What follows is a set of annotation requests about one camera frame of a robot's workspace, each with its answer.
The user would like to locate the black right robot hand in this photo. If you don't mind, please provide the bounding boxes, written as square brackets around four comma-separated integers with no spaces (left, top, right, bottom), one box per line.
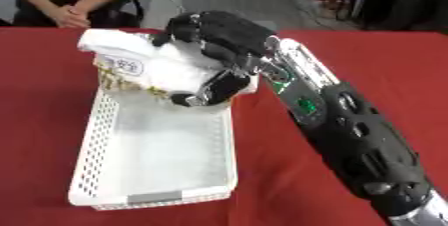
[152,10,280,108]

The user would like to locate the white printed plastic bag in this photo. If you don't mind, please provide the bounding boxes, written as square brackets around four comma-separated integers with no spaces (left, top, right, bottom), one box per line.
[77,28,261,102]

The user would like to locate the black chair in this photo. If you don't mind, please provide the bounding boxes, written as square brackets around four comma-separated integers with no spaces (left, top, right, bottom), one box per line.
[92,0,146,28]

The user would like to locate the white perforated plastic basket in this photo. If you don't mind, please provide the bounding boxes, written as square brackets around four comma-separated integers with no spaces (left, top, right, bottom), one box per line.
[66,79,261,211]

